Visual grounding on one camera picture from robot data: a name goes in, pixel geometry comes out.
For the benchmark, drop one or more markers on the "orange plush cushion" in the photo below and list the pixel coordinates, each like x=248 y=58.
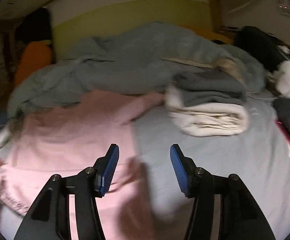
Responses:
x=36 y=55

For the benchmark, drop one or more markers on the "black clothes pile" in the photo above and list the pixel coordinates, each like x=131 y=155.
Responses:
x=269 y=50

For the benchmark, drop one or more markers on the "pink graphic t-shirt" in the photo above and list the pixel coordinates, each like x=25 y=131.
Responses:
x=64 y=141

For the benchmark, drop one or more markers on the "folded white cloth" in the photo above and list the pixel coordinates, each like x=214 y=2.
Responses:
x=7 y=133

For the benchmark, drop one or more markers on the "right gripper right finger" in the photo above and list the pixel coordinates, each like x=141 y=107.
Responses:
x=240 y=215

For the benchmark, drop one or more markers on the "white crumpled garment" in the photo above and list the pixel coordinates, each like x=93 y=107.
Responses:
x=279 y=80

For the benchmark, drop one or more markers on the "grey-green crumpled duvet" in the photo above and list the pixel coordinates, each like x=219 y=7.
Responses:
x=136 y=62

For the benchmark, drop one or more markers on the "folded cream and grey clothes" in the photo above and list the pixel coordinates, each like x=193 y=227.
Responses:
x=209 y=103

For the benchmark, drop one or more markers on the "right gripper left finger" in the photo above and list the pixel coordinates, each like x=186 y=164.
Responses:
x=48 y=216

